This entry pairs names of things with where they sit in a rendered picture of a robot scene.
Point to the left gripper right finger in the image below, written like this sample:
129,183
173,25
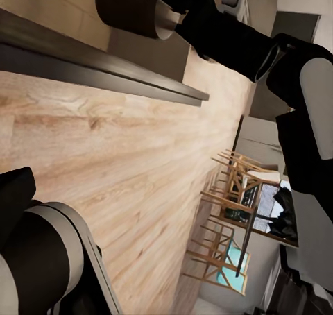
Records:
322,188

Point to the fixed window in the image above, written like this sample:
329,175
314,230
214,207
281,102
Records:
276,216

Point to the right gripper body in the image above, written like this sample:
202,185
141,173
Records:
214,36

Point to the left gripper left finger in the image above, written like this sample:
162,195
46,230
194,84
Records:
17,188

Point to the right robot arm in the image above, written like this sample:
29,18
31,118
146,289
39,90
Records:
303,78

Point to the pillar candle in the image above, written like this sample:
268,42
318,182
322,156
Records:
150,18

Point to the breakfast table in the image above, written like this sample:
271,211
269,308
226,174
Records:
248,227

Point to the stairs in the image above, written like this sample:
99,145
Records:
290,291

